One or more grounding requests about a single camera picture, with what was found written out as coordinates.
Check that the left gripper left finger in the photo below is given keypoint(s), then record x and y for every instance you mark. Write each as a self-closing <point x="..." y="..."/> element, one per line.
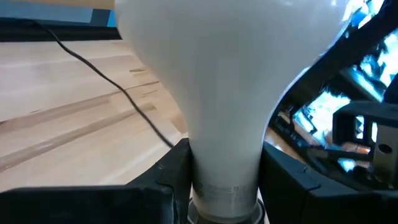
<point x="109" y="205"/>

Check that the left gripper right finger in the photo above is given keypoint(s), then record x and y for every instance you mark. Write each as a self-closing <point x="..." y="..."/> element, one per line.
<point x="311" y="202"/>

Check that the white lightbulb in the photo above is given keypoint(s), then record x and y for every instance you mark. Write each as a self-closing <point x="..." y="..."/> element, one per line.
<point x="230" y="77"/>

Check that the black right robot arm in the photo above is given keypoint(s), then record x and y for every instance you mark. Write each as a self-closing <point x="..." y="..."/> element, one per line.
<point x="342" y="53"/>

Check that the beige wooden desk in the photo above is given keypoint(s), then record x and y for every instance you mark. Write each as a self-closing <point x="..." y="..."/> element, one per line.
<point x="68" y="3"/>

